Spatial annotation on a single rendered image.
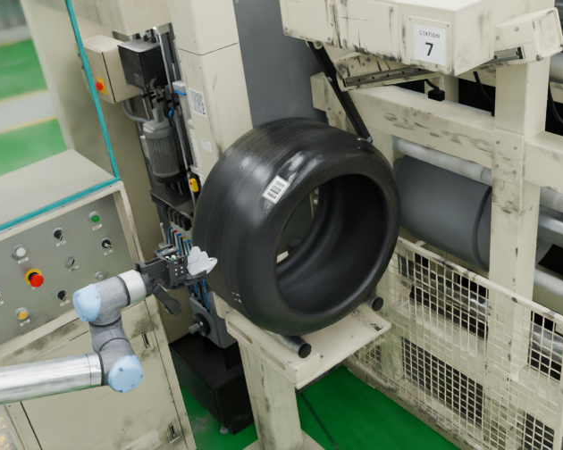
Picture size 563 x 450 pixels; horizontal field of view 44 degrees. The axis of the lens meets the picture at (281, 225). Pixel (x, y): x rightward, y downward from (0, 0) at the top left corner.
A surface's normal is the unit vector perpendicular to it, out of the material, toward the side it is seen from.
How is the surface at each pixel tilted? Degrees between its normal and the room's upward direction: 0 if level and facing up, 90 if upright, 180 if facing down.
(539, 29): 72
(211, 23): 90
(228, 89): 90
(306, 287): 7
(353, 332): 0
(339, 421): 0
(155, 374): 90
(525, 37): 90
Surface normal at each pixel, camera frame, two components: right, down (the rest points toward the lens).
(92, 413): 0.62, 0.34
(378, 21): -0.78, 0.40
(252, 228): -0.12, 0.13
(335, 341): -0.12, -0.85
